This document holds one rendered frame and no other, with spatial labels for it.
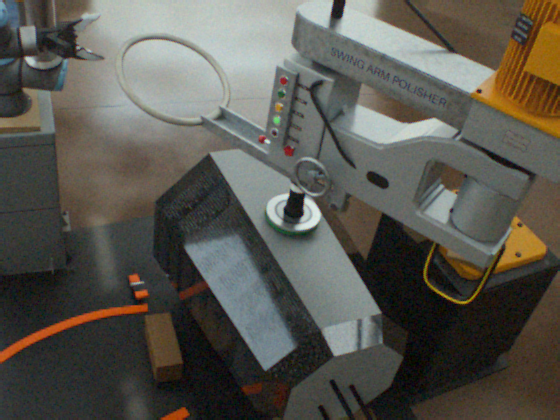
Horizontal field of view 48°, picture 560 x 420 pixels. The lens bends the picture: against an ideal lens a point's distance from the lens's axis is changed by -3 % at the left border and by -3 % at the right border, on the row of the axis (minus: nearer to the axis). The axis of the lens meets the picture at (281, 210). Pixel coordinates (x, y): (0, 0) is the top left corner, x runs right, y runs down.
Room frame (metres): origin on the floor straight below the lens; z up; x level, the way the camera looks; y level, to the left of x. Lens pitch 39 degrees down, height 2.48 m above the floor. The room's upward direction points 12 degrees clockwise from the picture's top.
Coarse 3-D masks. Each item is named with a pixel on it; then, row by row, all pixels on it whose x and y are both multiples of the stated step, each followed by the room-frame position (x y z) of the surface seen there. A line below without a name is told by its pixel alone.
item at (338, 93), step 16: (288, 64) 1.89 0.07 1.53; (304, 64) 1.87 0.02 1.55; (320, 64) 1.89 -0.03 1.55; (304, 80) 1.85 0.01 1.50; (336, 80) 1.82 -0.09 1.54; (352, 80) 1.91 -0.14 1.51; (304, 96) 1.85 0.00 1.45; (320, 96) 1.82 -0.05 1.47; (336, 96) 1.83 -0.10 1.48; (352, 96) 1.94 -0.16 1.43; (304, 112) 1.84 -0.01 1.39; (336, 112) 1.86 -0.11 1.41; (288, 128) 1.86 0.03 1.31; (304, 128) 1.83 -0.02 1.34; (320, 128) 1.81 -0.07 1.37; (272, 144) 1.89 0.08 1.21; (288, 144) 1.86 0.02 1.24; (304, 144) 1.83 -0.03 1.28; (320, 144) 1.81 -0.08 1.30; (272, 160) 1.88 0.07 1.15; (288, 160) 1.85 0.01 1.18; (304, 176) 1.82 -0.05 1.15
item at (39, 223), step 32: (0, 160) 2.08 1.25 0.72; (32, 160) 2.14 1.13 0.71; (0, 192) 2.07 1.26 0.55; (32, 192) 2.14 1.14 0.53; (0, 224) 2.06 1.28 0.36; (32, 224) 2.13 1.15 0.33; (64, 224) 2.49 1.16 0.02; (0, 256) 2.05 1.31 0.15; (32, 256) 2.12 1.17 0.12; (64, 256) 2.20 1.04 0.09
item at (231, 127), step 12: (204, 120) 2.10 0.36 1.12; (216, 120) 2.16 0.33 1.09; (228, 120) 2.18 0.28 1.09; (240, 120) 2.15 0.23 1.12; (216, 132) 2.07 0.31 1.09; (228, 132) 2.04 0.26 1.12; (240, 132) 2.12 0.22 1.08; (252, 132) 2.12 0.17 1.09; (264, 132) 2.10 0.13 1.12; (240, 144) 2.01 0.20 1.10; (252, 144) 1.99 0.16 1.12; (264, 144) 2.07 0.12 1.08; (252, 156) 1.98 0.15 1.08; (264, 156) 1.96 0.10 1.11; (276, 168) 1.93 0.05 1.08; (300, 180) 1.88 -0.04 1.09; (336, 204) 1.77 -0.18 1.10; (348, 204) 1.78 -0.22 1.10
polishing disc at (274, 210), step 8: (272, 200) 1.99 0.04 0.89; (280, 200) 2.00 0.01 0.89; (272, 208) 1.94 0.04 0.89; (280, 208) 1.95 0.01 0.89; (304, 208) 1.98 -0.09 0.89; (312, 208) 1.99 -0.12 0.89; (272, 216) 1.89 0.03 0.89; (280, 216) 1.90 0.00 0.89; (304, 216) 1.93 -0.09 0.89; (312, 216) 1.94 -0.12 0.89; (280, 224) 1.85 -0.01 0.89; (288, 224) 1.86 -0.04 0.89; (296, 224) 1.87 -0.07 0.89; (304, 224) 1.88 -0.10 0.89; (312, 224) 1.89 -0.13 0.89
